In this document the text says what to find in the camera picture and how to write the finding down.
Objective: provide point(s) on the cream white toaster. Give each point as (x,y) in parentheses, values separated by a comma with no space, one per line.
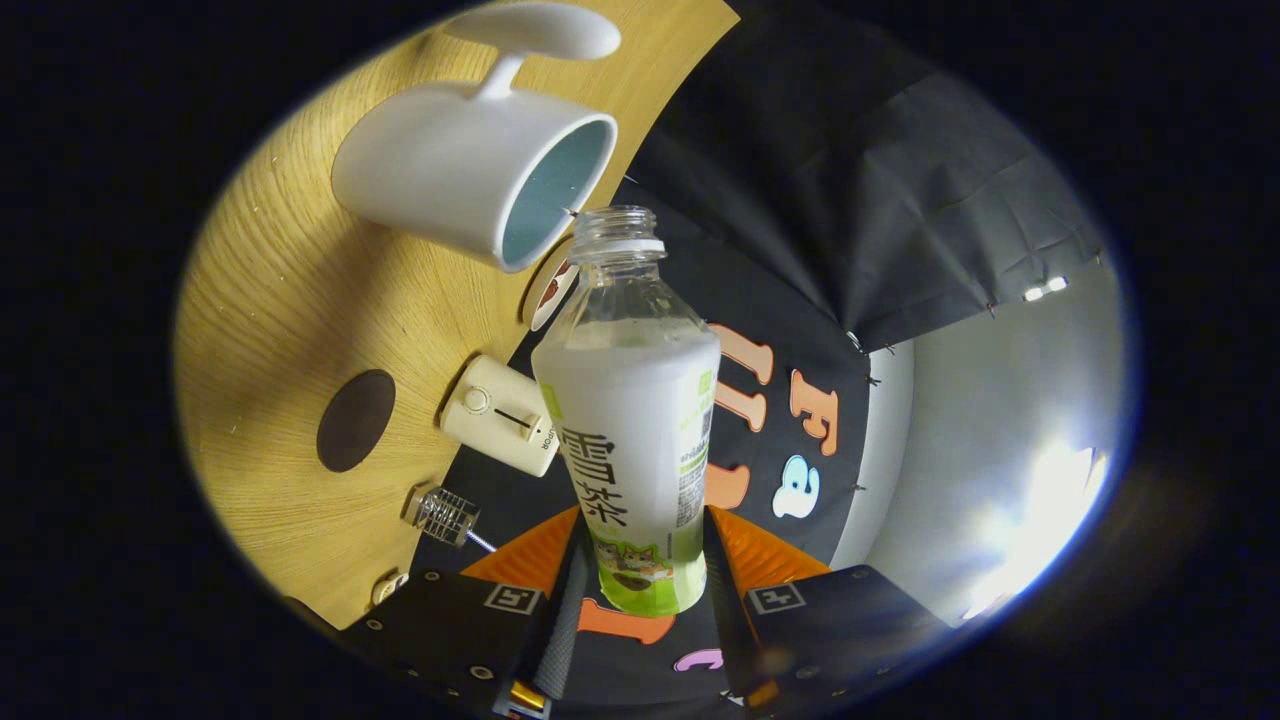
(490,415)

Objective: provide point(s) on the black backdrop cloth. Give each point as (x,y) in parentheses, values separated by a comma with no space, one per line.
(850,180)

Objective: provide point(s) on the large ceiling light panel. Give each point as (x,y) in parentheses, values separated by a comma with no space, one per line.
(1040,530)

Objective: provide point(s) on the red dried fruit pieces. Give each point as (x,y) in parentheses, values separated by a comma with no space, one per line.
(552,290)

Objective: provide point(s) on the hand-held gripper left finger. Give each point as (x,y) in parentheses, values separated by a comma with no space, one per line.
(450,625)

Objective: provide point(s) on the juice bottle with white-green label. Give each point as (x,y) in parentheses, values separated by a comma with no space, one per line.
(630,430)

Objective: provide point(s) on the white divided dish of grains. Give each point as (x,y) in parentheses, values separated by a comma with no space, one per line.
(388,588)

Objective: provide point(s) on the small white oval plate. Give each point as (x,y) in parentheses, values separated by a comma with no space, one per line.
(545,300)

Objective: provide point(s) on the wooden table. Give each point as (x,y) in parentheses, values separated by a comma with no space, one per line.
(290,300)

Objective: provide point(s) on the white cup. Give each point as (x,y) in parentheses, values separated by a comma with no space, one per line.
(440,170)

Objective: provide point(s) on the white straw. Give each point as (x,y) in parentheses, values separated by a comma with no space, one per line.
(482,542)

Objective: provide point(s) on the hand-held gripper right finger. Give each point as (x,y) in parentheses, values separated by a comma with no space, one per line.
(850,625)

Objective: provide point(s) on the small ceiling light panel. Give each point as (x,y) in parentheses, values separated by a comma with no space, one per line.
(1045,289)

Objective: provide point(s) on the dark brown round coaster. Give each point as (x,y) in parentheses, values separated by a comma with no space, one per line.
(356,420)

